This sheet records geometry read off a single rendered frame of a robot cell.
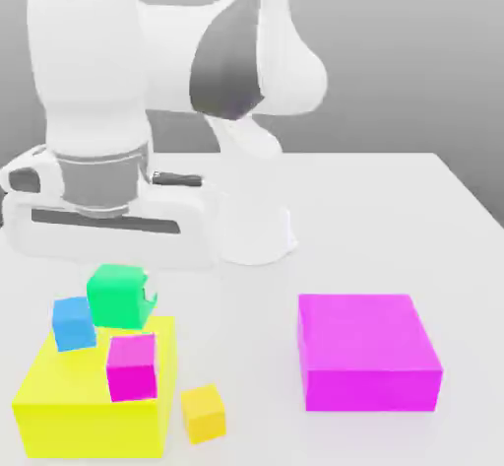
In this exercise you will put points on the small blue cube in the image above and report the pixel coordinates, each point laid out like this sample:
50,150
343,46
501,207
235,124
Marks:
73,326

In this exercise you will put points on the large magenta box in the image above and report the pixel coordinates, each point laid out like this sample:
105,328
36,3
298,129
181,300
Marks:
366,355

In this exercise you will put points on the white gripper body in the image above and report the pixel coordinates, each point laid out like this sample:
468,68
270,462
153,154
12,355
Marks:
189,237

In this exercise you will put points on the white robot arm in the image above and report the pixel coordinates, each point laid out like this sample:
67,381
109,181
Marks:
90,79

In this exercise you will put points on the small magenta cube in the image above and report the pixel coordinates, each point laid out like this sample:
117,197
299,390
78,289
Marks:
132,371

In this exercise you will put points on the large yellow box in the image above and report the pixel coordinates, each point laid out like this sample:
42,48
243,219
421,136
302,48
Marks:
78,422

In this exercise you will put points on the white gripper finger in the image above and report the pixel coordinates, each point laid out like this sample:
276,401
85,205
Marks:
149,284

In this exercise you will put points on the small orange cube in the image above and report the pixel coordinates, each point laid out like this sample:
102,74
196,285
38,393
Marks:
204,414

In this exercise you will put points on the small green cube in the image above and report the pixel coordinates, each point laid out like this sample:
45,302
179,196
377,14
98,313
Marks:
114,300

